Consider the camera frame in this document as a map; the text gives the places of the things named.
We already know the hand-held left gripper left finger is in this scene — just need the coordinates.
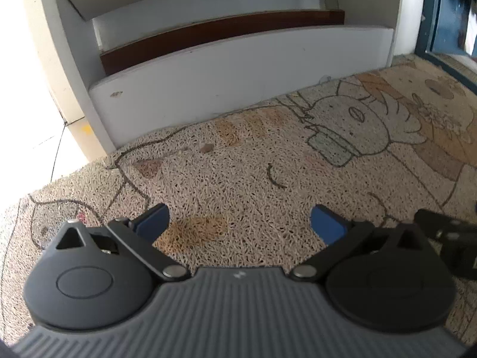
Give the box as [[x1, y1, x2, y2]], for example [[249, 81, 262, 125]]
[[55, 203, 191, 283]]

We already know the blue door threshold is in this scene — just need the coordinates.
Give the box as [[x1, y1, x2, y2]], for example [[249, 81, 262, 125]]
[[425, 50, 477, 94]]

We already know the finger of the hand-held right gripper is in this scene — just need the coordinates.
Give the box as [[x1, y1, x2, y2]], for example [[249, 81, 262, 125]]
[[413, 208, 477, 242]]

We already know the blue door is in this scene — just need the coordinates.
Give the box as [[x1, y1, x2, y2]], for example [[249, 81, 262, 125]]
[[415, 0, 477, 58]]

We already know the white shoe cabinet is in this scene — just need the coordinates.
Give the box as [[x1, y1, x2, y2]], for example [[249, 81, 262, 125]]
[[35, 0, 425, 153]]

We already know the printed floor mat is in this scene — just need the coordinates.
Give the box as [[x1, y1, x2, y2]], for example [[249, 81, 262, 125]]
[[0, 54, 477, 358]]

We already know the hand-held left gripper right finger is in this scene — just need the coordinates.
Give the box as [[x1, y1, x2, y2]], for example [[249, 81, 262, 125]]
[[291, 204, 430, 282]]

